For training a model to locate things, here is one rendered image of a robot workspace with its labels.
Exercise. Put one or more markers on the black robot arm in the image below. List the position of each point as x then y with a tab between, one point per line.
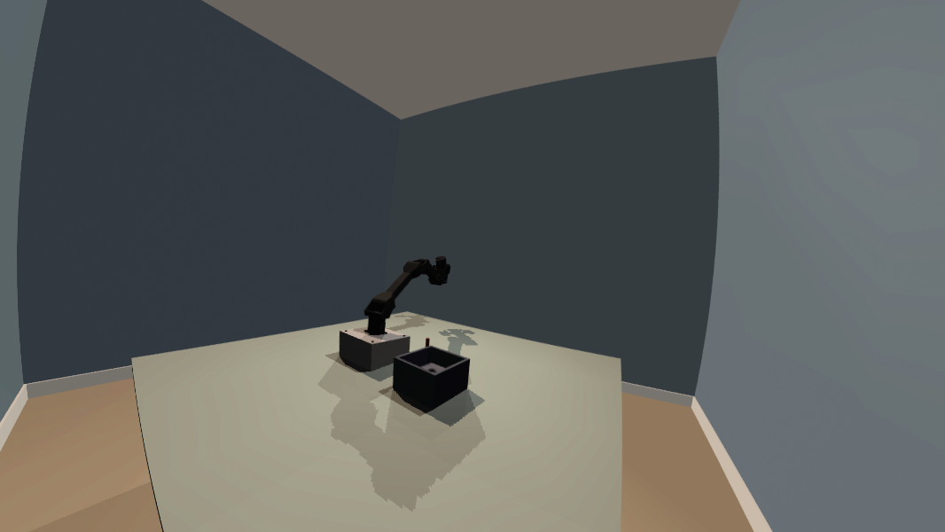
385	302

